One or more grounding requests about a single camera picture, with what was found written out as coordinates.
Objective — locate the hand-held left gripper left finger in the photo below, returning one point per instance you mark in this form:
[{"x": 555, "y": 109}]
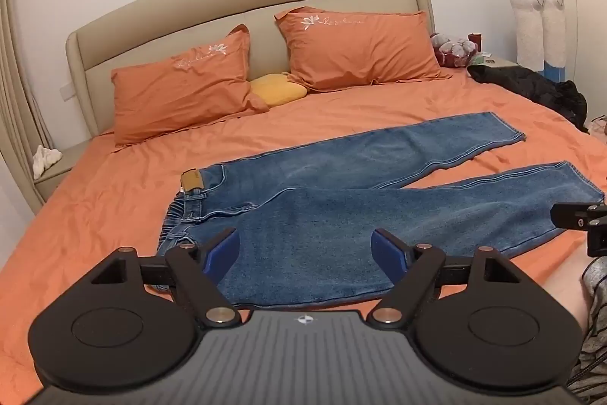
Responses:
[{"x": 226, "y": 254}]

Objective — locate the orange bed sheet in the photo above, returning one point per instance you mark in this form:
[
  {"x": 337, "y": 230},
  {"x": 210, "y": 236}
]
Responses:
[{"x": 118, "y": 196}]

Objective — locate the white alpaca plush toy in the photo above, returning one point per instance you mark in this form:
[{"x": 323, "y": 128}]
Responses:
[
  {"x": 529, "y": 30},
  {"x": 555, "y": 35}
]

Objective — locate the black jacket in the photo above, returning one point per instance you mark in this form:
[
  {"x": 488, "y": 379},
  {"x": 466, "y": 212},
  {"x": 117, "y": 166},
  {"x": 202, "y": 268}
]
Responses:
[{"x": 531, "y": 89}]

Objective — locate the person's grey patterned clothing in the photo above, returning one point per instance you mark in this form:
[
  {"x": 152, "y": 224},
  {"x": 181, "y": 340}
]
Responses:
[{"x": 595, "y": 329}]

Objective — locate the grey bedside table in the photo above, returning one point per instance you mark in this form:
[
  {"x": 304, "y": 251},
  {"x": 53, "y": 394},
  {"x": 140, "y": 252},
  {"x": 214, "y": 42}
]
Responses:
[{"x": 500, "y": 63}]

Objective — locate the beige bedside table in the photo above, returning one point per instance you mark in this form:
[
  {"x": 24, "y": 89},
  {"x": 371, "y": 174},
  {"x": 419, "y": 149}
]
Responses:
[{"x": 59, "y": 177}]

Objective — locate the white crumpled cloth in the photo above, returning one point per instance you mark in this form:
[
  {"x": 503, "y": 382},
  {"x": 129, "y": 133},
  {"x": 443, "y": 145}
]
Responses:
[{"x": 46, "y": 160}]

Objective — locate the red and white plush toy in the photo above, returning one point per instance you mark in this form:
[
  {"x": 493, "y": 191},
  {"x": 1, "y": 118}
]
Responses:
[{"x": 453, "y": 51}]

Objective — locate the orange pillow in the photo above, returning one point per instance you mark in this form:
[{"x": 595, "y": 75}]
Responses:
[
  {"x": 355, "y": 49},
  {"x": 180, "y": 96}
]

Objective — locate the yellow cushion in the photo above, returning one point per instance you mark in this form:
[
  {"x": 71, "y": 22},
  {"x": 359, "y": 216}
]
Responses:
[{"x": 277, "y": 89}]

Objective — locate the red cup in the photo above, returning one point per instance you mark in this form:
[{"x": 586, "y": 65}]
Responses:
[{"x": 475, "y": 40}]

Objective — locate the blue box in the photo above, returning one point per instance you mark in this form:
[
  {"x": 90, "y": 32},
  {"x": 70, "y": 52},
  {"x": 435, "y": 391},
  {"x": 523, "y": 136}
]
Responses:
[{"x": 555, "y": 74}]

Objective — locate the beige upholstered bed headboard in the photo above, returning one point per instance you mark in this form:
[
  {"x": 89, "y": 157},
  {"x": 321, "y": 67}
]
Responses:
[{"x": 189, "y": 11}]

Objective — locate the blue denim pants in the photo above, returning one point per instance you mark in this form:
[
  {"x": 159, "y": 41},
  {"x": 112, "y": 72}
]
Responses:
[{"x": 332, "y": 215}]

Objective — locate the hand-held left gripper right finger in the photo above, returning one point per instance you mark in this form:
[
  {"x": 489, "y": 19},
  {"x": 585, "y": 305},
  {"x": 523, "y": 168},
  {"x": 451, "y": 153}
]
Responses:
[{"x": 385, "y": 254}]

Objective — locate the beige curtain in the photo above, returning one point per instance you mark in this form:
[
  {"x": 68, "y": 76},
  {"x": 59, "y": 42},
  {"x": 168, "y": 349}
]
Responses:
[{"x": 19, "y": 77}]

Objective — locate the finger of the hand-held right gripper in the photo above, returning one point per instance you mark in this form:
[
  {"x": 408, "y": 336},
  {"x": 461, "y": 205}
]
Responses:
[{"x": 571, "y": 216}]

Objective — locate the person's right forearm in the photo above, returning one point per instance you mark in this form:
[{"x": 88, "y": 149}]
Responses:
[{"x": 569, "y": 286}]

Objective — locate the white wall socket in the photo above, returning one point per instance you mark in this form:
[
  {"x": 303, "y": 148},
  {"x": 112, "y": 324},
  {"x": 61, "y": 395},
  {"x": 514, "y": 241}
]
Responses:
[{"x": 67, "y": 90}]

